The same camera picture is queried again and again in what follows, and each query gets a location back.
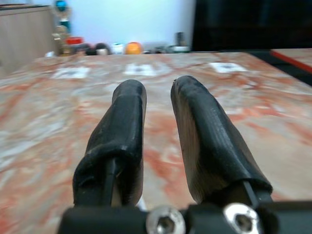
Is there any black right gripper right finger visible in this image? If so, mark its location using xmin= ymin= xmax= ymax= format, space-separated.
xmin=170 ymin=75 xmax=273 ymax=205

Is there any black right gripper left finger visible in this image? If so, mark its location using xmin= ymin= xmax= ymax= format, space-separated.
xmin=72 ymin=79 xmax=148 ymax=207

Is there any orange ball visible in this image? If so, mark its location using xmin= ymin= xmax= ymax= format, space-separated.
xmin=124 ymin=41 xmax=143 ymax=55

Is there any dark round plush toy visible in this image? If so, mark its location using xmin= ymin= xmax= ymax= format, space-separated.
xmin=94 ymin=42 xmax=112 ymax=56

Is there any grey flat box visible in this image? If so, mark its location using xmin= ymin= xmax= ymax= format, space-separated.
xmin=143 ymin=41 xmax=167 ymax=51

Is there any dark ribbed cup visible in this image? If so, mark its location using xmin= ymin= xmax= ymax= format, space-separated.
xmin=175 ymin=32 xmax=188 ymax=47

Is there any red and black board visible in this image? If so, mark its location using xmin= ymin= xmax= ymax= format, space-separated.
xmin=248 ymin=48 xmax=312 ymax=86

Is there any black television screen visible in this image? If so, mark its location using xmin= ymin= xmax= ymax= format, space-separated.
xmin=191 ymin=0 xmax=312 ymax=52

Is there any teal and gold figurine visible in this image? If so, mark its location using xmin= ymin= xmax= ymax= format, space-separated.
xmin=51 ymin=0 xmax=73 ymax=56

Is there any wooden cabinet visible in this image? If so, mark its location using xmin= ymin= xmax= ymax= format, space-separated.
xmin=0 ymin=4 xmax=57 ymax=76

